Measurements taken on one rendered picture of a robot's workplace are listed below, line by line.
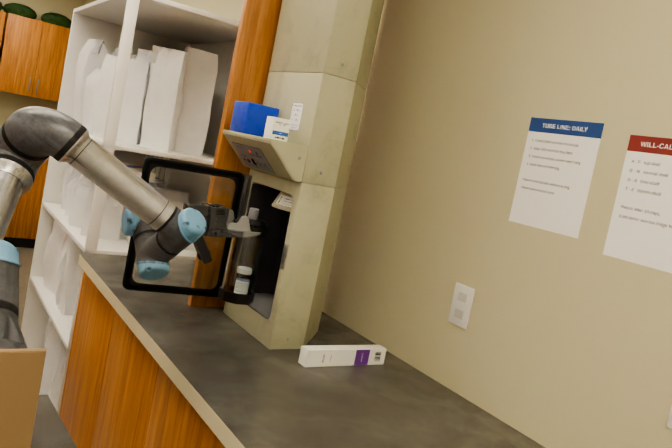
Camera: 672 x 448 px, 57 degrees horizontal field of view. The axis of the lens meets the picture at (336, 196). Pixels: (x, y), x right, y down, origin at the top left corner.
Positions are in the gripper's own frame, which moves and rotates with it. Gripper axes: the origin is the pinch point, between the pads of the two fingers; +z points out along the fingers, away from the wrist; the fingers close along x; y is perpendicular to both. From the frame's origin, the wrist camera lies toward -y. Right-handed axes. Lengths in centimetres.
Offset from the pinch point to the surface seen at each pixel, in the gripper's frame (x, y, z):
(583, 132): -66, 40, 51
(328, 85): -14.3, 43.6, 10.9
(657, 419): -97, -17, 47
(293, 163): -14.2, 21.8, 3.3
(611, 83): -70, 52, 52
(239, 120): 8.7, 30.9, -3.1
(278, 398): -43, -29, -9
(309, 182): -14.2, 17.0, 9.1
